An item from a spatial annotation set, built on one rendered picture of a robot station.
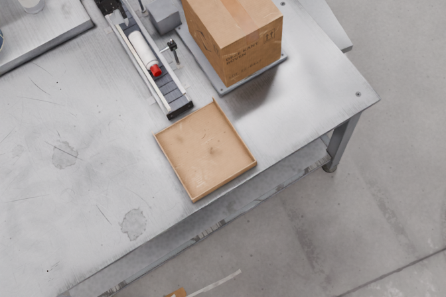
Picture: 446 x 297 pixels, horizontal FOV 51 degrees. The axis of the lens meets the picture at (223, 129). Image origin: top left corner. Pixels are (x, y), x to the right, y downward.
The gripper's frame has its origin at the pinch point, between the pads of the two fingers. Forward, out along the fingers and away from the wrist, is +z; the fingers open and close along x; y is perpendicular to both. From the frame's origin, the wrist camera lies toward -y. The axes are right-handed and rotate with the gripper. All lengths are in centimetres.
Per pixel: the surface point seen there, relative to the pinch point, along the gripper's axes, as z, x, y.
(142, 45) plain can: 3.8, 12.9, 0.1
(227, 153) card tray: 30, 57, -6
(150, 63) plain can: 7.3, 20.9, 1.0
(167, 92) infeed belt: 15.5, 30.0, 1.1
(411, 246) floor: 130, 87, -67
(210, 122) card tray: 26, 44, -7
